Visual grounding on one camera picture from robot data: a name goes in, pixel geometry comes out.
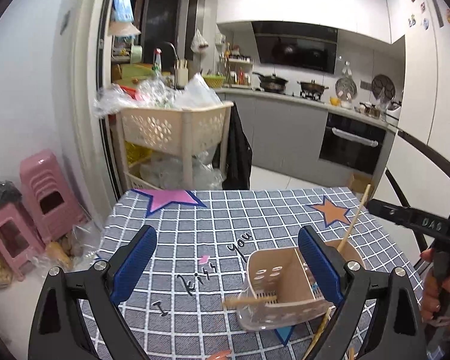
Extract beige plastic utensil holder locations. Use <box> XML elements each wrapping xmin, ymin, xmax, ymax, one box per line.
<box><xmin>235</xmin><ymin>238</ymin><xmax>367</xmax><ymax>332</ymax></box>

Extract cardboard box on floor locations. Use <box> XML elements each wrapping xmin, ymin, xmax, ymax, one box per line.
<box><xmin>347</xmin><ymin>172</ymin><xmax>375</xmax><ymax>200</ymax></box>

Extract black range hood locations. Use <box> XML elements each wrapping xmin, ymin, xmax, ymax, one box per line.
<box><xmin>251</xmin><ymin>21</ymin><xmax>338</xmax><ymax>74</ymax></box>

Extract black built-in oven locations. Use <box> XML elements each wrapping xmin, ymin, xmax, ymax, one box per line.
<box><xmin>319</xmin><ymin>113</ymin><xmax>386</xmax><ymax>175</ymax></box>

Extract grey checkered tablecloth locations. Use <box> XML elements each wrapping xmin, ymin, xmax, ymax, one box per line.
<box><xmin>78</xmin><ymin>187</ymin><xmax>425</xmax><ymax>360</ymax></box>

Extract black jacket on trolley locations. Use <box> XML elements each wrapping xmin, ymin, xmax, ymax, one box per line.
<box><xmin>222</xmin><ymin>105</ymin><xmax>253</xmax><ymax>190</ymax></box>

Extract beige plastic basket trolley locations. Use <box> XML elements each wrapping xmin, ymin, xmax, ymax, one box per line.
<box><xmin>116</xmin><ymin>101</ymin><xmax>234</xmax><ymax>189</ymax></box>

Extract white upper cabinets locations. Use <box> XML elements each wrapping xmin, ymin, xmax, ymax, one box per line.
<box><xmin>216</xmin><ymin>0</ymin><xmax>392</xmax><ymax>44</ymax></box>

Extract short pink plastic stool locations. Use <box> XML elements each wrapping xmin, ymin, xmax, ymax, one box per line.
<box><xmin>0</xmin><ymin>202</ymin><xmax>45</xmax><ymax>281</ymax></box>

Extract black wok on stove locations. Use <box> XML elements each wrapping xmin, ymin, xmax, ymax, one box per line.
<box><xmin>253</xmin><ymin>72</ymin><xmax>288</xmax><ymax>94</ymax></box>

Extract long crossing wooden chopstick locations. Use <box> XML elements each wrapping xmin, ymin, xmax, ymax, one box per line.
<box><xmin>301</xmin><ymin>307</ymin><xmax>332</xmax><ymax>360</ymax></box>

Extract tall pink plastic stool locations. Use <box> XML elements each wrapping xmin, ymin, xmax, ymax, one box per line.
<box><xmin>19</xmin><ymin>150</ymin><xmax>86</xmax><ymax>244</ymax></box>

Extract right hand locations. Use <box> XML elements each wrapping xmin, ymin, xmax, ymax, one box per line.
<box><xmin>420</xmin><ymin>248</ymin><xmax>450</xmax><ymax>322</ymax></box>

